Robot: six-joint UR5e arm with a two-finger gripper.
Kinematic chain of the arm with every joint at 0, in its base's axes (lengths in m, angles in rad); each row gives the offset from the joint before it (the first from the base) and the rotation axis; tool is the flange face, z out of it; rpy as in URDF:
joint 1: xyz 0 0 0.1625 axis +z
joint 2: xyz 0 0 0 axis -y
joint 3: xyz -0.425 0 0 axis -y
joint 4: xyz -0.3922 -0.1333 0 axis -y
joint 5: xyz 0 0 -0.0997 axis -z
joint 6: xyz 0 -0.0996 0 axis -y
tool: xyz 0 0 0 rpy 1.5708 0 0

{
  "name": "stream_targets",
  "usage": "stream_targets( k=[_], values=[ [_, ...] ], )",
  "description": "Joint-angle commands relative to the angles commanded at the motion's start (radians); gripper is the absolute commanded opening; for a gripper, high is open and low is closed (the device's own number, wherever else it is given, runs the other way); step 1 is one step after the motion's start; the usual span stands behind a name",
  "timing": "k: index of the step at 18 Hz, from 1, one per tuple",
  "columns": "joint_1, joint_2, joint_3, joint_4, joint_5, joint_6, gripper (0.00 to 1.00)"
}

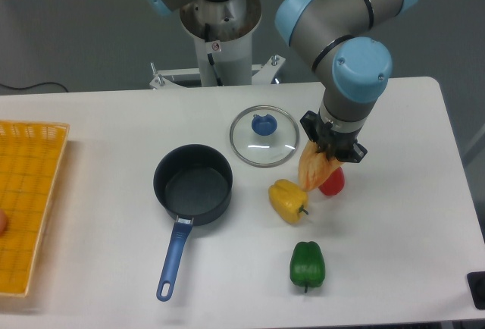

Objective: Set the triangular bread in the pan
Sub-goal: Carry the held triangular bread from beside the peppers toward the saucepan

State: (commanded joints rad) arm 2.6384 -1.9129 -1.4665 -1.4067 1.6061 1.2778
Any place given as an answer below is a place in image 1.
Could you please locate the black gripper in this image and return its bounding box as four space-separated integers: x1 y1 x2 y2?
300 111 368 163

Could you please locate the orange triangle bread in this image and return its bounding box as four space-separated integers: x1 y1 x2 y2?
298 140 343 192

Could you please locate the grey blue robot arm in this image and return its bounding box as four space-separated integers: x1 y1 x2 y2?
149 0 418 163

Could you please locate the red bell pepper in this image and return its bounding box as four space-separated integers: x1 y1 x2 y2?
318 168 346 196

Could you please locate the glass lid blue knob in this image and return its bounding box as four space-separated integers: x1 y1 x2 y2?
229 105 301 168

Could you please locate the yellow bell pepper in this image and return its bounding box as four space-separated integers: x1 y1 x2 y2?
268 179 308 224

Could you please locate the green bell pepper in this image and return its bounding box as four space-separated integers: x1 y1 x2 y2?
289 241 326 293

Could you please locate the black device at table edge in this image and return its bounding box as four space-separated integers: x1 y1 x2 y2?
467 271 485 310

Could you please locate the yellow wicker basket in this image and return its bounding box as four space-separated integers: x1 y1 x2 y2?
1 120 70 297

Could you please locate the dark pan blue handle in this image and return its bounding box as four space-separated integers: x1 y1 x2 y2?
153 144 233 302

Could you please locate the black cable on floor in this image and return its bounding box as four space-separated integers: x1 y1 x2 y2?
0 82 70 93

